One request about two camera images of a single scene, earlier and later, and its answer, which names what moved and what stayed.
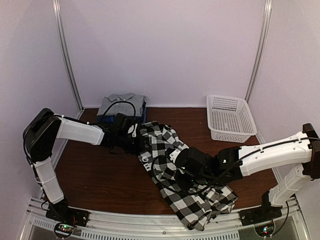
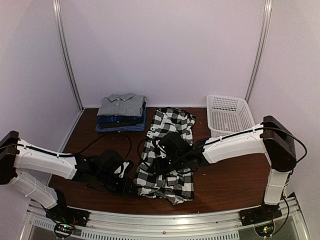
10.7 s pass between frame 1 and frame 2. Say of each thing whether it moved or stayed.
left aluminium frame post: stayed
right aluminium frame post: stayed
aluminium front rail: stayed
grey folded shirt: stayed
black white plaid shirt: moved
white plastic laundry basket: stayed
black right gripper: moved
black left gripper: moved
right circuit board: stayed
